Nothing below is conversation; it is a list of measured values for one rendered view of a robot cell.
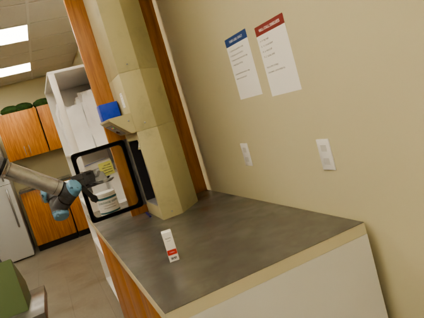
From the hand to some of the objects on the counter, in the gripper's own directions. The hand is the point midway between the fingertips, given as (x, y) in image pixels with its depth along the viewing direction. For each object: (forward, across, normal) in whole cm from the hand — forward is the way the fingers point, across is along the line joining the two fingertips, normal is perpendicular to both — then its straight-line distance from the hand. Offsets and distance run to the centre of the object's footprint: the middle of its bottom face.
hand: (111, 177), depth 229 cm
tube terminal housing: (+29, +1, +28) cm, 40 cm away
